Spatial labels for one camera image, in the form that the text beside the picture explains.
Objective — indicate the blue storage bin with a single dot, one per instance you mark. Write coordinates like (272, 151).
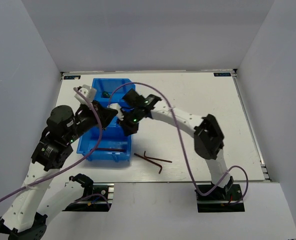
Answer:
(112, 137)
(117, 88)

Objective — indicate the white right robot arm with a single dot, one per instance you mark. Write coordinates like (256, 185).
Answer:
(207, 135)

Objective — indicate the green stubby screwdriver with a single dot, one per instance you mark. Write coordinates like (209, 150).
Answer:
(105, 94)

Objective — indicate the long brown hex key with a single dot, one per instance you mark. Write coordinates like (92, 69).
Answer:
(150, 161)

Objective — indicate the blue near storage bin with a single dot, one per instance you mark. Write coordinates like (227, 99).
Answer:
(112, 137)

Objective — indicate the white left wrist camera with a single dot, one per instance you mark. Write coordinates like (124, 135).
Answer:
(85, 94)

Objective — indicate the thick brown hex key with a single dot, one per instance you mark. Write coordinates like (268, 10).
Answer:
(111, 149)

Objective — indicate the dark left corner label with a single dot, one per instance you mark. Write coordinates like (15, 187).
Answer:
(71, 77)

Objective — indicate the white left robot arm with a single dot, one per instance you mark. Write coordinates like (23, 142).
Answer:
(27, 218)

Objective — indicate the blue far storage bin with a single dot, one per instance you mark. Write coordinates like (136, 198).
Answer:
(117, 88)

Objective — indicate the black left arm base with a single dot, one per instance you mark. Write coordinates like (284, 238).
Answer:
(99, 198)

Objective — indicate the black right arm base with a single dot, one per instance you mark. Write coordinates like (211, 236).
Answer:
(214, 203)

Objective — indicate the dark right corner label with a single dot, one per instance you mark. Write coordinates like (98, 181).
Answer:
(222, 74)

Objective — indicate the dark corner label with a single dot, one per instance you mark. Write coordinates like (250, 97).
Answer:
(71, 77)
(222, 74)

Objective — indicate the thin brown hex key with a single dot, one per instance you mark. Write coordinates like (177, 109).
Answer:
(156, 159)

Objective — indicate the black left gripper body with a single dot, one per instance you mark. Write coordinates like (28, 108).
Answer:
(86, 120)

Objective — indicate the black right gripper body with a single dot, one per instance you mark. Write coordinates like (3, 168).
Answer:
(133, 116)

